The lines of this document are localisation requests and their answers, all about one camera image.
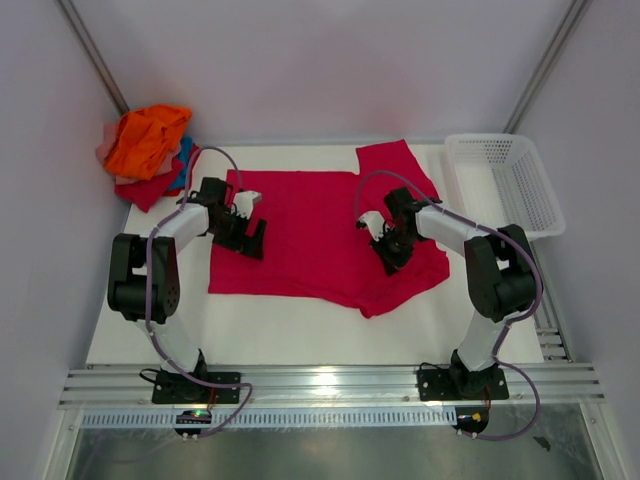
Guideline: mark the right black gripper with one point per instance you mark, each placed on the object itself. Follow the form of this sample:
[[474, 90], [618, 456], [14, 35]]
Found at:
[[391, 262]]

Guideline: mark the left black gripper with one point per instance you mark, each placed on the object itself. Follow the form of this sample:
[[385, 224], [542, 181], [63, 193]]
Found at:
[[249, 245]]

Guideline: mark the magenta pink t-shirt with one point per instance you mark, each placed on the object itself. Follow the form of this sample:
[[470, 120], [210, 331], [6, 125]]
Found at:
[[312, 247]]

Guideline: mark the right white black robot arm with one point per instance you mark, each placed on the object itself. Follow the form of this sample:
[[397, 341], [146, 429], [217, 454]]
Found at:
[[503, 282]]

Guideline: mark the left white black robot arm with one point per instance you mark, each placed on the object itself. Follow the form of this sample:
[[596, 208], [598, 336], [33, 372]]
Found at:
[[144, 285]]

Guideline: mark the red t-shirt at bottom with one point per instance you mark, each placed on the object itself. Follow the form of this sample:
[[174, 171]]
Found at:
[[146, 193]]

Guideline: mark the blue t-shirt in pile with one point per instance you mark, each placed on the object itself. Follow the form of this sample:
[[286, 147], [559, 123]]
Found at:
[[188, 147]]

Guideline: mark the white perforated plastic basket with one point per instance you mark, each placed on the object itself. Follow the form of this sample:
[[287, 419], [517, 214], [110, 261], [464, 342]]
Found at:
[[499, 179]]

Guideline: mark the orange folded t-shirt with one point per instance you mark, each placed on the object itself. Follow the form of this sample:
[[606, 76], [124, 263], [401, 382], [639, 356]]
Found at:
[[144, 138]]

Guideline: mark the right controller board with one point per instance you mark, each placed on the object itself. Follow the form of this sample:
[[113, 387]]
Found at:
[[470, 421]]

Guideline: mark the controller board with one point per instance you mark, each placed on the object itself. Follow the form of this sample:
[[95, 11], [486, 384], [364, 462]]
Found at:
[[470, 421], [190, 423]]

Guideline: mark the left controller board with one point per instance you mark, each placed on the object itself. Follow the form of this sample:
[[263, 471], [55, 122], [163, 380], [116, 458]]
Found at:
[[190, 423]]

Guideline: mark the pink t-shirt under orange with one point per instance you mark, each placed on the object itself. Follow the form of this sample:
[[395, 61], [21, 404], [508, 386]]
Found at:
[[103, 150]]

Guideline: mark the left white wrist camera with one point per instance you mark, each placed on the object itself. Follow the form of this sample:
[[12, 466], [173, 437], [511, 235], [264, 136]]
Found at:
[[244, 203]]

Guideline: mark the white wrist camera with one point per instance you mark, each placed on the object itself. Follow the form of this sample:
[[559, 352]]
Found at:
[[244, 203], [373, 222]]

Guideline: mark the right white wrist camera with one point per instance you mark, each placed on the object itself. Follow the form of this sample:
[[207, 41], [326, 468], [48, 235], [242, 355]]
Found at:
[[373, 222]]

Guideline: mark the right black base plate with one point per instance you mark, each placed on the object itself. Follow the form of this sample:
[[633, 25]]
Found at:
[[437, 385]]

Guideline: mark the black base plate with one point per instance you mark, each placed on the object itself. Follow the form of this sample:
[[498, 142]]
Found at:
[[225, 387], [437, 385]]

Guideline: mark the aluminium front rail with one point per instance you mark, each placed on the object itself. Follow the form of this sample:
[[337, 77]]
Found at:
[[332, 386]]

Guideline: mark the slotted grey cable duct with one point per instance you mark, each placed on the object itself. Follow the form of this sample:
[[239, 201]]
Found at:
[[278, 418]]

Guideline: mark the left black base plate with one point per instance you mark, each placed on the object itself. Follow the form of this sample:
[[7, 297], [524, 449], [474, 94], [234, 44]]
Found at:
[[225, 387]]

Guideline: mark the left corner metal post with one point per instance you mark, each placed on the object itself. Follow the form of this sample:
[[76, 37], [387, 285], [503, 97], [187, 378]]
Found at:
[[92, 52]]

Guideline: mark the corner metal post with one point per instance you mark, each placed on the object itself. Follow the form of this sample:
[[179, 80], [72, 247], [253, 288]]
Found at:
[[92, 52], [566, 28]]

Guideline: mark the right corner metal post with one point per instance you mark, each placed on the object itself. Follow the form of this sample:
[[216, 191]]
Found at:
[[566, 28]]

